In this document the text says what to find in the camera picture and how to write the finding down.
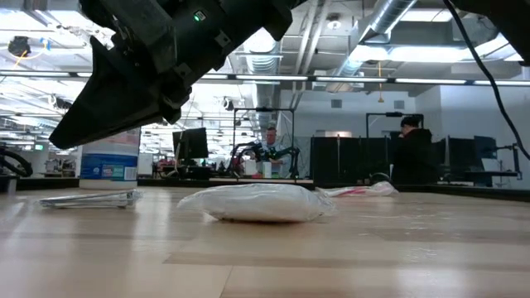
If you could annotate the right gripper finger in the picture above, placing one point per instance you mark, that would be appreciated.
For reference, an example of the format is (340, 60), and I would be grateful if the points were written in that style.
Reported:
(116, 99)

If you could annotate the clear bagged white toothbrush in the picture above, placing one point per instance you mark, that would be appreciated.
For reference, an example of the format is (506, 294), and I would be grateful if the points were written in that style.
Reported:
(87, 199)

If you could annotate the clear bag of cotton swabs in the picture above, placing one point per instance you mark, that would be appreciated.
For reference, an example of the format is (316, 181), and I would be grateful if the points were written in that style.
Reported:
(256, 203)

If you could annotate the black background robot arm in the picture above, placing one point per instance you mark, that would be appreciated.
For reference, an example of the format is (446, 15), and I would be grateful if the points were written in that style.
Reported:
(290, 153)
(244, 149)

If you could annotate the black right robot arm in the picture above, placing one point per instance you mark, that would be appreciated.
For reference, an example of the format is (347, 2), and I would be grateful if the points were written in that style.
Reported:
(497, 25)

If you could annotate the white wipes canister blue label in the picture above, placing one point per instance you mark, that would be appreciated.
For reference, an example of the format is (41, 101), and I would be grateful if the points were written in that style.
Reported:
(109, 165)

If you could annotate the black computer monitor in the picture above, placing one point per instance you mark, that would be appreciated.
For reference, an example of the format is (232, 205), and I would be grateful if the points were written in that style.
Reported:
(190, 145)

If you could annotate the person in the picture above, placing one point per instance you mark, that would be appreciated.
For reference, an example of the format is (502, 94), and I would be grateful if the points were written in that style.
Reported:
(271, 145)
(414, 157)

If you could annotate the dark bin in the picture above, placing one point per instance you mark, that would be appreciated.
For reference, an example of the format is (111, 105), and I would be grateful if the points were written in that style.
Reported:
(6, 184)

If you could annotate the round ceiling detector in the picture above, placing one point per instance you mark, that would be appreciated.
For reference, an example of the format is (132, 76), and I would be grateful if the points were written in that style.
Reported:
(333, 22)

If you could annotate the white cup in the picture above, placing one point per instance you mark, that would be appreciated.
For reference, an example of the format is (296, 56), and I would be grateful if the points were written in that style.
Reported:
(267, 169)

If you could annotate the long ceiling light strip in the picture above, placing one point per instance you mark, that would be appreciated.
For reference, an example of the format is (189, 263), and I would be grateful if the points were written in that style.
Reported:
(352, 79)

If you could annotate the black partition screen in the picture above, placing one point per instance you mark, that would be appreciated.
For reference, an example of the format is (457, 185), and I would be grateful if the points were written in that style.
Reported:
(352, 159)

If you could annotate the bright ceiling light panel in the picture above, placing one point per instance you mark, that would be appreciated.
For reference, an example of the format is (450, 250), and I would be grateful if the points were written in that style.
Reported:
(414, 54)

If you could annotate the bagged red toothbrush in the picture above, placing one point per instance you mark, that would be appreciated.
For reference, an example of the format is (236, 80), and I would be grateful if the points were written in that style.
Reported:
(360, 190)

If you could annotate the black monitor group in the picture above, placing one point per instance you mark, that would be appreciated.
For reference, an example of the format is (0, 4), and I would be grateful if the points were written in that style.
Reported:
(463, 157)

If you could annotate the silver ribbed ceiling duct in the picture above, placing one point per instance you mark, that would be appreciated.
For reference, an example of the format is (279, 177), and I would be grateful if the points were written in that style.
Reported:
(261, 62)

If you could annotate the black gantry frame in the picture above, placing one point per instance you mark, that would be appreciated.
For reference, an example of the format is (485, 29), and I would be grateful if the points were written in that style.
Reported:
(393, 114)
(265, 110)

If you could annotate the black aluminium table frame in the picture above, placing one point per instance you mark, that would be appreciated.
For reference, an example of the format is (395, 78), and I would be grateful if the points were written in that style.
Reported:
(186, 182)

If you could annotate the silver smooth ceiling duct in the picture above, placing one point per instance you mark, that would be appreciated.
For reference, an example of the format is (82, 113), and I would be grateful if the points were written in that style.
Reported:
(385, 16)

